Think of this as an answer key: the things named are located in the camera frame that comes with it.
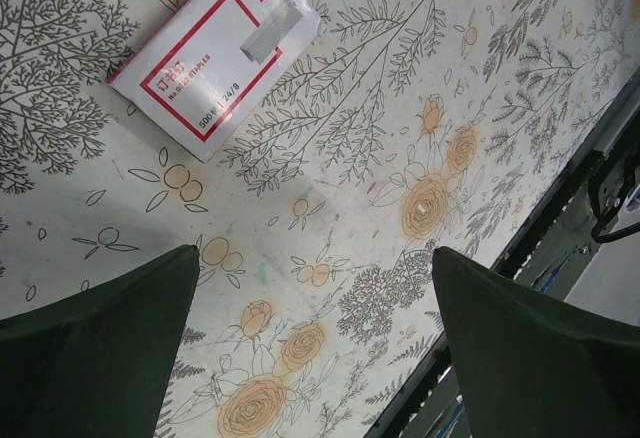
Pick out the red staple box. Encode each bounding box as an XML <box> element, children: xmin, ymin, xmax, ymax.
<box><xmin>107</xmin><ymin>0</ymin><xmax>321</xmax><ymax>162</ymax></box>

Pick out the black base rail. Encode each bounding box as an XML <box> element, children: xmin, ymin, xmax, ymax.
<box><xmin>367</xmin><ymin>74</ymin><xmax>639</xmax><ymax>437</ymax></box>

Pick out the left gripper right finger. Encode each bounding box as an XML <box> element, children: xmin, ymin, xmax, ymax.
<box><xmin>432</xmin><ymin>247</ymin><xmax>639</xmax><ymax>437</ymax></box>

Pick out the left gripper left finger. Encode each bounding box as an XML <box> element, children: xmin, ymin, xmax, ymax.
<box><xmin>1</xmin><ymin>245</ymin><xmax>199</xmax><ymax>437</ymax></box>

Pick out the floral table mat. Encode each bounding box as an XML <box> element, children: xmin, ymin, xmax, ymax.
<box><xmin>1</xmin><ymin>0</ymin><xmax>639</xmax><ymax>437</ymax></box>

